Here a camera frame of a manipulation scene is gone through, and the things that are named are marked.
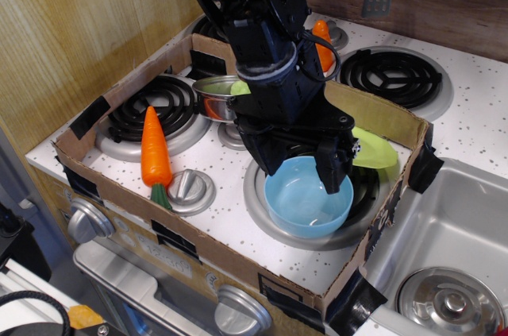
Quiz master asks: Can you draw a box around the yellow sponge piece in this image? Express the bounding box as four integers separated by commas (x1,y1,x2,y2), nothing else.
67,304,104,330

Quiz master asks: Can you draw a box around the orange toy carrot green stem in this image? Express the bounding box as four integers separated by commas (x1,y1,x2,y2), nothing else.
140,106,173,210

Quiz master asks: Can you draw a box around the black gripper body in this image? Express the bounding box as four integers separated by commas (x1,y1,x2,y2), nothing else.
231,64,355,158

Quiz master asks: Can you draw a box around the front left coil burner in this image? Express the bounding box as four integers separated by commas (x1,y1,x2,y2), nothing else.
95,73,211,163

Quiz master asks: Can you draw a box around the brown cardboard fence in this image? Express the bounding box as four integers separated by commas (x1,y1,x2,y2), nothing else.
54,34,435,335

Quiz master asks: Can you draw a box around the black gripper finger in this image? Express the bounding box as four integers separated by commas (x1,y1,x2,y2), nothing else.
315,141,352,194
240,131,287,176

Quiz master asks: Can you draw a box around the green plastic plate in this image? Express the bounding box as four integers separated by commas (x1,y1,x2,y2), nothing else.
352,127,398,169

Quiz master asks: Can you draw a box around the steel pot lid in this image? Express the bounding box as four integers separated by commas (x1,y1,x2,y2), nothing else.
395,267,507,335

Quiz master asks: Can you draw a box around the right silver oven knob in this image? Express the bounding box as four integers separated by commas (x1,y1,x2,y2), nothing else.
214,284,272,336

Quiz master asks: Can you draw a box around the green toy food piece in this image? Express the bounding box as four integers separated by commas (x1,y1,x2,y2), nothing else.
230,80,251,96

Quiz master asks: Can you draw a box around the silver sink basin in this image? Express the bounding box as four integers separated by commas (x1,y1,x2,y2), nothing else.
359,159,507,335

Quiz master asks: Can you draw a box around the silver stovetop knob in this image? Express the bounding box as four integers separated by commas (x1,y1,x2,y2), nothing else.
167,169,217,217
326,20,349,51
217,122,247,151

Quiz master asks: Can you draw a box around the middle silver stovetop knob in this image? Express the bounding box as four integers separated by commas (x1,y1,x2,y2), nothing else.
217,122,247,151

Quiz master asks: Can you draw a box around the black cable loop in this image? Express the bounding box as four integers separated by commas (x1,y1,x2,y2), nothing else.
0,290,71,336

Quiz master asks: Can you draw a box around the orange carrot top piece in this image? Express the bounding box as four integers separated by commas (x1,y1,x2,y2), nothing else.
312,19,334,73

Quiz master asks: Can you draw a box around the back silver stovetop knob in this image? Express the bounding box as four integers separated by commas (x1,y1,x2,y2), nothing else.
326,20,349,51

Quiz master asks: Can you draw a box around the small steel pot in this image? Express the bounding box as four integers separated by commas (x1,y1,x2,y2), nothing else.
192,75,240,122

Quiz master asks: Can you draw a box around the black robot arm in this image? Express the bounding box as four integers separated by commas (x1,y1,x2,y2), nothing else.
197,0,356,194

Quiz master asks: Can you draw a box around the silver oven knob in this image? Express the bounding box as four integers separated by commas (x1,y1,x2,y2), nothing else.
67,198,115,244
214,284,272,336

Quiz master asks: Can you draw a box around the front silver stovetop knob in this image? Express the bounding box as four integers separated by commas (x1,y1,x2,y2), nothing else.
167,169,217,217

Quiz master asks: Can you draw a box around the silver oven door handle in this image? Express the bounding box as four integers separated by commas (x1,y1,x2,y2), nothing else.
74,241,208,335

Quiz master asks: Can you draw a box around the left silver oven knob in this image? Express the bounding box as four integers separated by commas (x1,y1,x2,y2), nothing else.
67,198,115,244

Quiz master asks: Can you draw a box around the back right coil burner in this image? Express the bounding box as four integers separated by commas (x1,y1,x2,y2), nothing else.
336,46,454,122

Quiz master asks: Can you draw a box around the front right coil burner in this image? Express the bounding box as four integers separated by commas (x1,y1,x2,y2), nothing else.
243,161,398,251

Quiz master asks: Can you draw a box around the back left coil burner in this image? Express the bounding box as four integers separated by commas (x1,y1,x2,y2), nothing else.
190,16,229,43

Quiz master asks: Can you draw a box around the light blue plastic bowl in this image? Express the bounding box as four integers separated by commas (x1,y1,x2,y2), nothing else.
264,156,354,239

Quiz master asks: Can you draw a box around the coil burner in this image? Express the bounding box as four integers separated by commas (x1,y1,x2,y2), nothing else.
190,16,229,43
95,73,211,163
336,46,454,122
243,161,398,251

